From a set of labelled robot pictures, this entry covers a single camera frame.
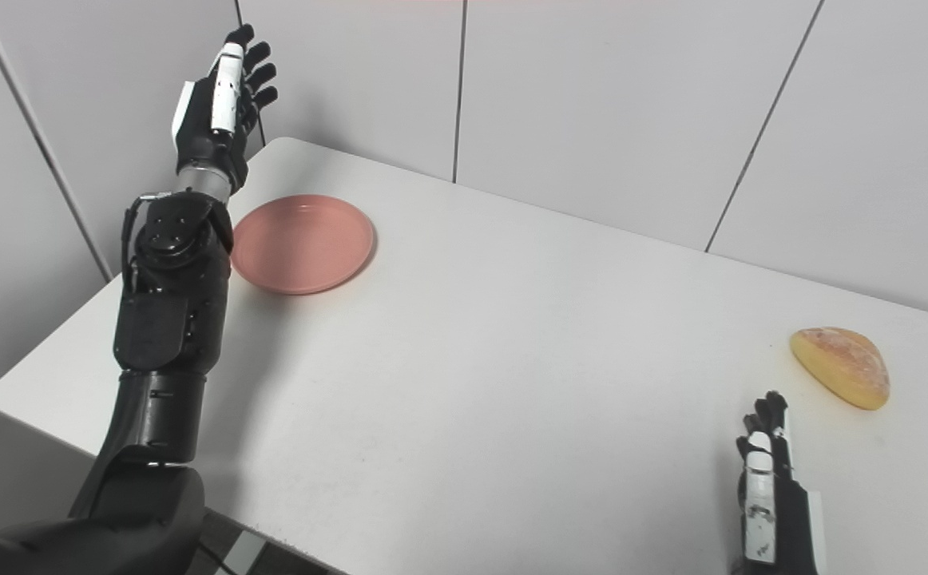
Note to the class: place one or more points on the pink round plate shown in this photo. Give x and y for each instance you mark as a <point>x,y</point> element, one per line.
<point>300,243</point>

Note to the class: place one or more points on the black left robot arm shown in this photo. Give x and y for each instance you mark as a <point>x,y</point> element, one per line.
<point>164,319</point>

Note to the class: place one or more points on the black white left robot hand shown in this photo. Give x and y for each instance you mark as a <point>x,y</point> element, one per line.
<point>204,140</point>

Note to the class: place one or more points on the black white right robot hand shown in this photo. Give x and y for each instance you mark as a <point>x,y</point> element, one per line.
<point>783,511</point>

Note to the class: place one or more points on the crusty bread roll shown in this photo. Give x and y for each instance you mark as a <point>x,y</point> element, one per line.
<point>843,367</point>

